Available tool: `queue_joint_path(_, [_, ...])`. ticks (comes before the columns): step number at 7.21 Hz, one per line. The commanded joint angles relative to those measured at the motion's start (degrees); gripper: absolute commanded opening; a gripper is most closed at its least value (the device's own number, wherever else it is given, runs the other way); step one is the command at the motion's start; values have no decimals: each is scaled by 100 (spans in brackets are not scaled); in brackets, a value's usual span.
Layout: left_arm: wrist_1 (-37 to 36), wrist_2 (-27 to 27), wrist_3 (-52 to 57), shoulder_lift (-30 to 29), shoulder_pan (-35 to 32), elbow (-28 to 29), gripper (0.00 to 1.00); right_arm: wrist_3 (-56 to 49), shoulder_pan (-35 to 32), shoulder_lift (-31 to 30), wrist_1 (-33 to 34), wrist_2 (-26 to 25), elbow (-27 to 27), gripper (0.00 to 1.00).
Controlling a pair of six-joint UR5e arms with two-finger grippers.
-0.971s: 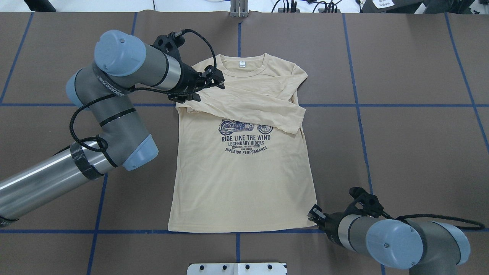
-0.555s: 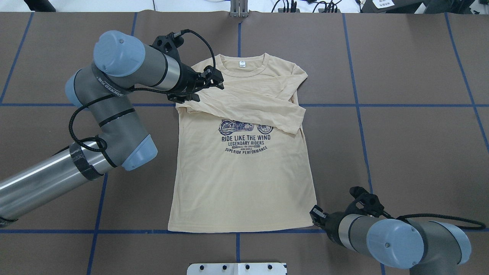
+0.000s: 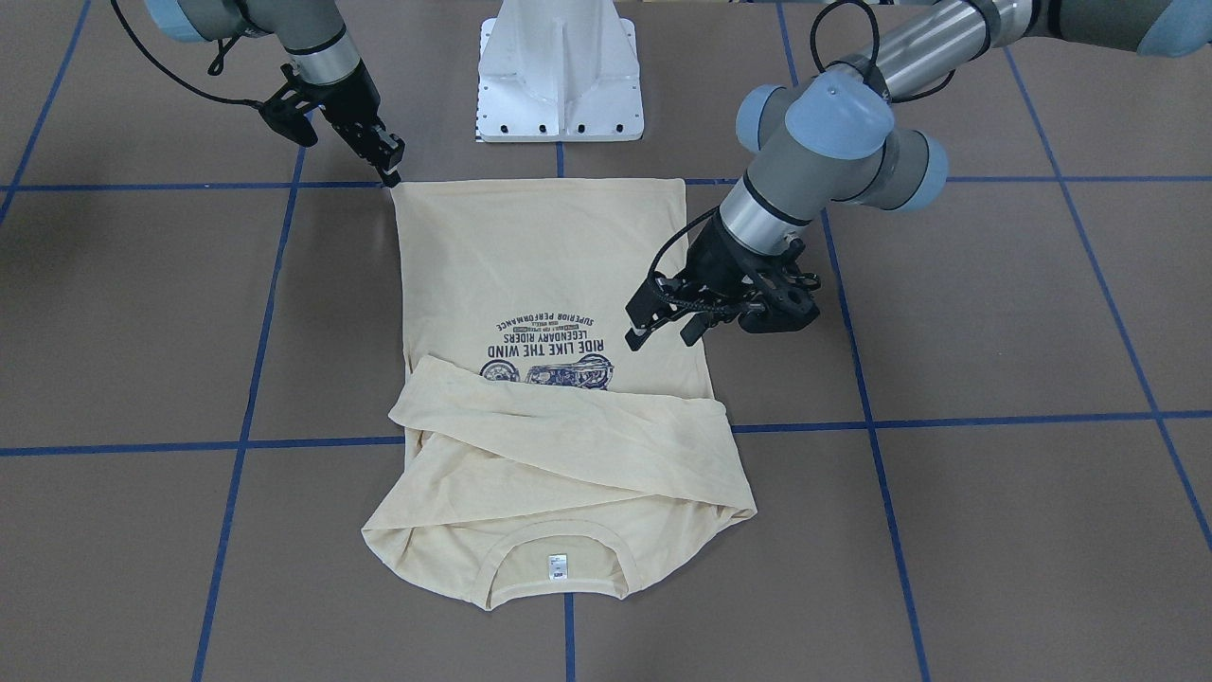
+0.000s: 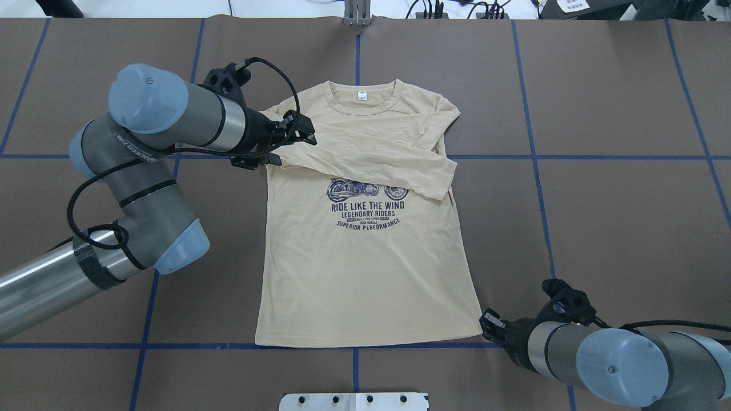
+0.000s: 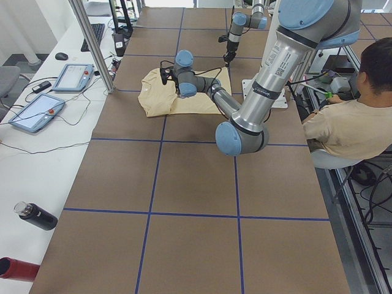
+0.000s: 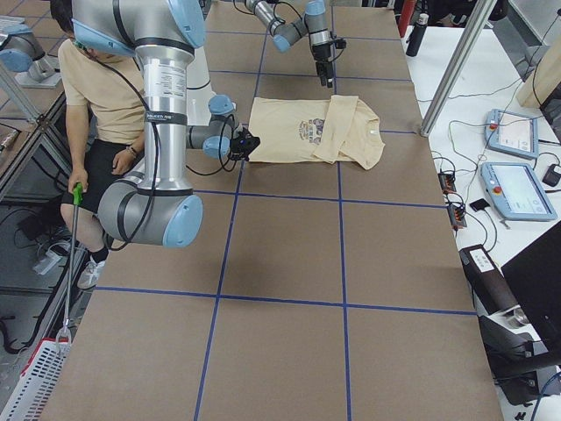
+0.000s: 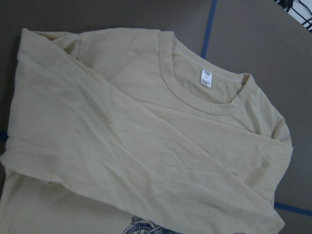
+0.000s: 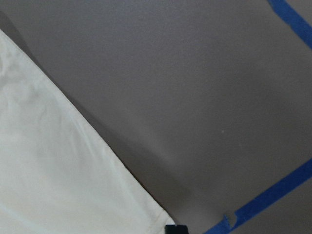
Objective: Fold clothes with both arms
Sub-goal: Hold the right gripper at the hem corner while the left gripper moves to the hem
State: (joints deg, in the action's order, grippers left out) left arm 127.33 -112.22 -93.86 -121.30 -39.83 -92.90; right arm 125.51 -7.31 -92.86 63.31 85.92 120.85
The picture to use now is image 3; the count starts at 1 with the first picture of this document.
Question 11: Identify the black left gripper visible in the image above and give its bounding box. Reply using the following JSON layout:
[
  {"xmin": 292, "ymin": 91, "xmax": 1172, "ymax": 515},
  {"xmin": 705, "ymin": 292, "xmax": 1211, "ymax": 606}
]
[{"xmin": 625, "ymin": 213, "xmax": 804, "ymax": 353}]

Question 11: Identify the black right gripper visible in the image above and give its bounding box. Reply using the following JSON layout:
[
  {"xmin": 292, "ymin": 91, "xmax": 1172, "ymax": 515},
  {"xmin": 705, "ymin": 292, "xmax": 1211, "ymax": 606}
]
[{"xmin": 318, "ymin": 62, "xmax": 405, "ymax": 188}]

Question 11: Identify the beige long-sleeve printed shirt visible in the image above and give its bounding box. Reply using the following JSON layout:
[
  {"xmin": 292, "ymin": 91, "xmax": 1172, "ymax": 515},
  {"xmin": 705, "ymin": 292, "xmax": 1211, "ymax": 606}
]
[{"xmin": 361, "ymin": 178, "xmax": 758, "ymax": 611}]

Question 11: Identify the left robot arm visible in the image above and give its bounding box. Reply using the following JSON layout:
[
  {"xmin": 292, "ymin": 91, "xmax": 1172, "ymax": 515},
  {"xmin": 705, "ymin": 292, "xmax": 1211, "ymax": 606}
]
[{"xmin": 625, "ymin": 1, "xmax": 1211, "ymax": 350}]

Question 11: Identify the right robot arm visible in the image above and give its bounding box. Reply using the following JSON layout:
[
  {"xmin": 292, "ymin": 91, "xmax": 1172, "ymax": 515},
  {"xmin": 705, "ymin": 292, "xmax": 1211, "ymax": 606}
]
[{"xmin": 110, "ymin": 1, "xmax": 405, "ymax": 188}]

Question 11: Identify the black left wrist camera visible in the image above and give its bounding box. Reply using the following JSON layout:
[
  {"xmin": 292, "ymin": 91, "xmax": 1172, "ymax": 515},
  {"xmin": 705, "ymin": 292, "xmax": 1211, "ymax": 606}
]
[{"xmin": 739, "ymin": 264, "xmax": 821, "ymax": 336}]

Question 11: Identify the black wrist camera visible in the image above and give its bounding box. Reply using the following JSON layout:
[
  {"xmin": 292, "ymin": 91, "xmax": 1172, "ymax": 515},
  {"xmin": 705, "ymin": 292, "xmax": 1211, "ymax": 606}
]
[
  {"xmin": 257, "ymin": 63, "xmax": 330, "ymax": 148},
  {"xmin": 739, "ymin": 264, "xmax": 821, "ymax": 336}
]

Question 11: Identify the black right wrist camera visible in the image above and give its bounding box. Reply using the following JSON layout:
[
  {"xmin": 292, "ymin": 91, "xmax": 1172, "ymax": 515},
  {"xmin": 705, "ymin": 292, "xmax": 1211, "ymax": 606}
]
[{"xmin": 257, "ymin": 63, "xmax": 330, "ymax": 148}]

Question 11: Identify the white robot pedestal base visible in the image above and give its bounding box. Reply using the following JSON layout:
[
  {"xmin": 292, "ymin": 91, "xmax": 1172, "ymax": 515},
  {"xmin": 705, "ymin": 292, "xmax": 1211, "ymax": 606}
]
[{"xmin": 476, "ymin": 1, "xmax": 645, "ymax": 143}]

